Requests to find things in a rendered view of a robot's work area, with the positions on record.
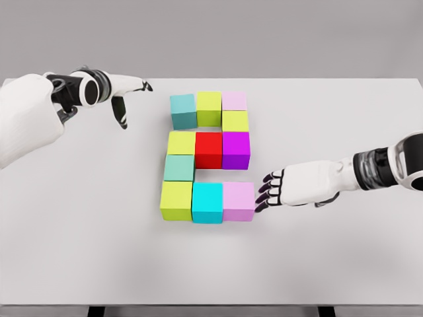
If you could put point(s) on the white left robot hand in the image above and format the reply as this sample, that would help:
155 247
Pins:
127 84

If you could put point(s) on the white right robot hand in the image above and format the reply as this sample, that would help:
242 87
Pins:
307 185

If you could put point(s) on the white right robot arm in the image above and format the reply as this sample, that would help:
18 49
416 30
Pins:
373 171

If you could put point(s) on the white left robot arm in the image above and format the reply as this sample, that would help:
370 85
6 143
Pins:
23 112

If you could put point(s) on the teal block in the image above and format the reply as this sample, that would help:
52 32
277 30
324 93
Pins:
182 109

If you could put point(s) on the yellow-green block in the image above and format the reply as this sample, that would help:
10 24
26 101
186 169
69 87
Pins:
181 142
209 105
176 198
235 121

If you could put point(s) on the purple block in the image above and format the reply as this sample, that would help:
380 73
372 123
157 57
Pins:
235 148

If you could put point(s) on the mint green block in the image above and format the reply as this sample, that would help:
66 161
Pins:
178 167

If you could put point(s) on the cyan block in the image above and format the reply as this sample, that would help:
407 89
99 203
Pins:
207 201

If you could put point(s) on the red block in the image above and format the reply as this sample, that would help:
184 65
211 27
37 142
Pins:
208 148

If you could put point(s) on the pale pink block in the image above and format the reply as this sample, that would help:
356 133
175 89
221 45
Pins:
234 100

